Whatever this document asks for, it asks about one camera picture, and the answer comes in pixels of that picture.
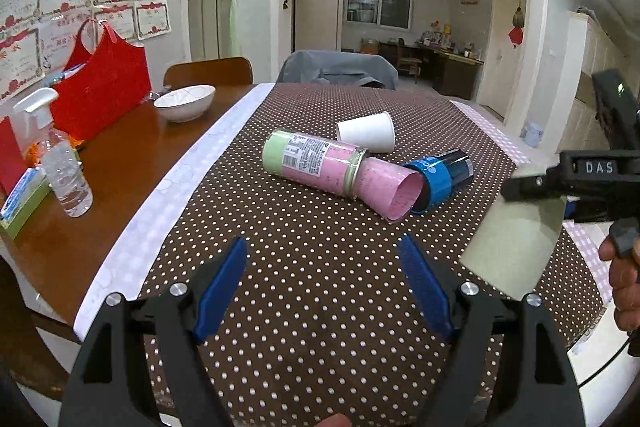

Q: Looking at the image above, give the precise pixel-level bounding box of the blue cup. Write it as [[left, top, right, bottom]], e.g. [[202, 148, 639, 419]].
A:
[[402, 149, 474, 214]]

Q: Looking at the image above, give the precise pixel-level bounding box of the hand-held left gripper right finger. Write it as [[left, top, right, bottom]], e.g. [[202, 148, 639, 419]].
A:
[[398, 234, 586, 427]]

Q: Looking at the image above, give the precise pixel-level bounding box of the red box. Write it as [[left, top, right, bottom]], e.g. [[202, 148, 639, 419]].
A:
[[0, 117, 27, 198]]

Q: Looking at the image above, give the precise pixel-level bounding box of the white bowl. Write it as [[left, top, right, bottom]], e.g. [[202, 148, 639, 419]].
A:
[[153, 85, 216, 124]]

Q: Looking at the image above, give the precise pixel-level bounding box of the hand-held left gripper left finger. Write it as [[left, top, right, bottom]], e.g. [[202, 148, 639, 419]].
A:
[[59, 237, 248, 427]]

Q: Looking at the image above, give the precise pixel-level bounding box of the brown polka-dot tablecloth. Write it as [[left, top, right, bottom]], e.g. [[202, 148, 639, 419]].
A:
[[74, 82, 612, 427]]

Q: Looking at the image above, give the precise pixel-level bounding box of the person's right hand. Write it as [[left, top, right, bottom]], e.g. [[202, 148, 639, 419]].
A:
[[598, 234, 640, 334]]

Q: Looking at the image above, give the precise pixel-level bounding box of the black cable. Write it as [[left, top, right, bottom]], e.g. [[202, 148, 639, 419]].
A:
[[575, 329, 640, 389]]

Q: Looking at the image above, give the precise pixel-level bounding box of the pink and green canister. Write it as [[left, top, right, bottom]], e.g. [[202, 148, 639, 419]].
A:
[[262, 130, 371, 198]]

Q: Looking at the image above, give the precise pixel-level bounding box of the dark cluttered desk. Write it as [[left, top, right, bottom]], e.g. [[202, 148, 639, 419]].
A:
[[378, 38, 485, 101]]

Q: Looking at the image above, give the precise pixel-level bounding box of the blue tissue box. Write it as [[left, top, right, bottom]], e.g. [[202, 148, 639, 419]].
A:
[[0, 168, 52, 241]]

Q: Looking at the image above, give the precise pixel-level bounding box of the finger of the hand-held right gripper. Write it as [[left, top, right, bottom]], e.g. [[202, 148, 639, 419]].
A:
[[501, 169, 562, 202]]

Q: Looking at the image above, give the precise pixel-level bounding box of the white paper cup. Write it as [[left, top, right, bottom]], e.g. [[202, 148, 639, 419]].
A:
[[336, 111, 396, 154]]

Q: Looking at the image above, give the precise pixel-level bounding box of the white door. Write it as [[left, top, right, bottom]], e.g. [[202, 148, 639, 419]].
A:
[[479, 0, 529, 118]]

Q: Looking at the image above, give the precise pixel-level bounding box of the clear spray bottle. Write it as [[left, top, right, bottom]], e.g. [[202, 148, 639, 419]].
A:
[[11, 88, 94, 219]]

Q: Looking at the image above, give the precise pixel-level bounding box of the white refrigerator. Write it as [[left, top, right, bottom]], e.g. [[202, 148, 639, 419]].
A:
[[293, 0, 347, 54]]

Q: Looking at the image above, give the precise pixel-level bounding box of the small blue bucket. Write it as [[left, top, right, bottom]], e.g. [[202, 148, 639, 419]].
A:
[[521, 122, 546, 149]]

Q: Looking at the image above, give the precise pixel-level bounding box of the grey covered chair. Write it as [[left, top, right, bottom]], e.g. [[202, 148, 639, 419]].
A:
[[276, 49, 400, 90]]

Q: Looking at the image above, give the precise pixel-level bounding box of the wooden chair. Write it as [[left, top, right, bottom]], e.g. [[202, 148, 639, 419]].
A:
[[163, 57, 254, 89]]

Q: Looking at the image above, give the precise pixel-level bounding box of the red bag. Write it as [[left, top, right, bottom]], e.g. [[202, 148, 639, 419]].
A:
[[49, 19, 153, 143]]

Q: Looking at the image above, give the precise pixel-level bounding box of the red door ornament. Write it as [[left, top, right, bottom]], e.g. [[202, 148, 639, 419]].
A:
[[507, 1, 526, 48]]

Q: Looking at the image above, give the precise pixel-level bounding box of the pink cup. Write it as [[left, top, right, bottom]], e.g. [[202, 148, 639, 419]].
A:
[[356, 157, 426, 223]]

